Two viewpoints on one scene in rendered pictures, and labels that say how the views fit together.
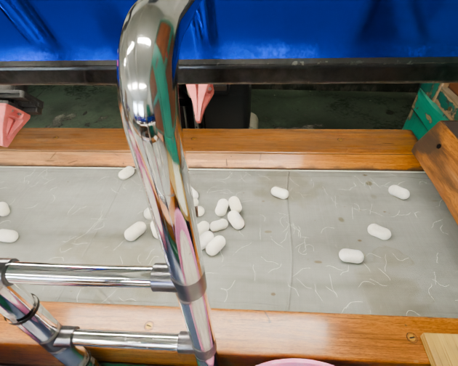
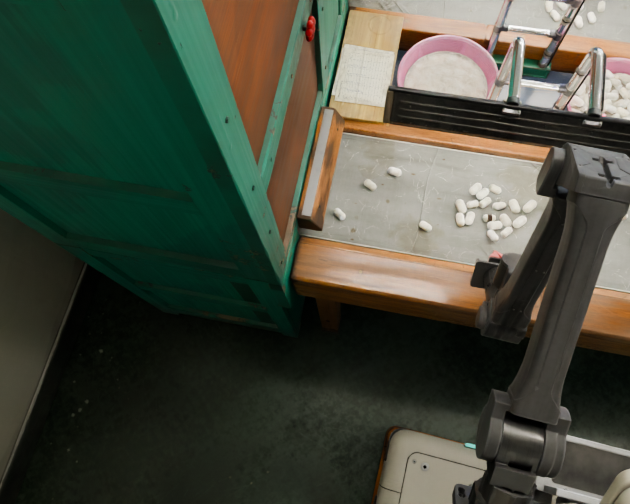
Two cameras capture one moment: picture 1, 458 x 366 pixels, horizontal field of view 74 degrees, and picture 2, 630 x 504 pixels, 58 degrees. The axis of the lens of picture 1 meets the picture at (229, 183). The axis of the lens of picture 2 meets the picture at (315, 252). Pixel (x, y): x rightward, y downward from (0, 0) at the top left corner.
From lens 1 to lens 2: 131 cm
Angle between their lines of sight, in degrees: 64
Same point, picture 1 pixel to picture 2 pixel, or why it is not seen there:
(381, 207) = (356, 207)
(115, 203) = not seen: hidden behind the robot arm
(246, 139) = (443, 286)
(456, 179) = (326, 179)
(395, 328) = (392, 129)
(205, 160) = not seen: hidden behind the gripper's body
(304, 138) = (391, 278)
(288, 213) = (421, 210)
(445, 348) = (378, 116)
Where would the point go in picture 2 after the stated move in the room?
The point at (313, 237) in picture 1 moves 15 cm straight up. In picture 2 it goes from (410, 190) to (417, 164)
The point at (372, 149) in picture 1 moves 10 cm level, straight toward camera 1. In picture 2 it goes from (339, 254) to (363, 223)
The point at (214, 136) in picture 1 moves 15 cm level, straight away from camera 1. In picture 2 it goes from (473, 295) to (474, 360)
